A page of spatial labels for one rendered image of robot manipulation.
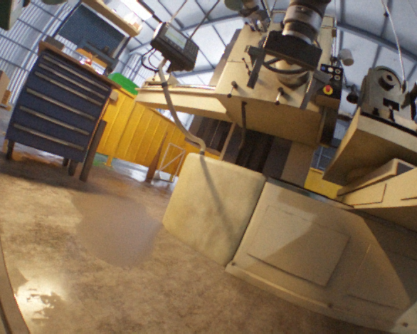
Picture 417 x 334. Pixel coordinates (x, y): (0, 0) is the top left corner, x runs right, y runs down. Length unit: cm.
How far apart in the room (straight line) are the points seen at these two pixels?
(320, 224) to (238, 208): 48
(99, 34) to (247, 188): 219
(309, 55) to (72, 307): 87
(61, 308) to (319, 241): 111
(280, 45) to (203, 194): 99
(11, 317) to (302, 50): 59
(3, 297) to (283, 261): 108
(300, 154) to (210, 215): 99
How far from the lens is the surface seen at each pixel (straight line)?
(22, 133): 171
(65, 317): 61
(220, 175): 117
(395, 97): 100
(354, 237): 112
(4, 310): 22
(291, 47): 46
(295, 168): 171
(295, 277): 113
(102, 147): 318
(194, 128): 218
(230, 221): 113
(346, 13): 922
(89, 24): 241
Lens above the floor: 50
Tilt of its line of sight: 2 degrees up
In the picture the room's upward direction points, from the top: 21 degrees clockwise
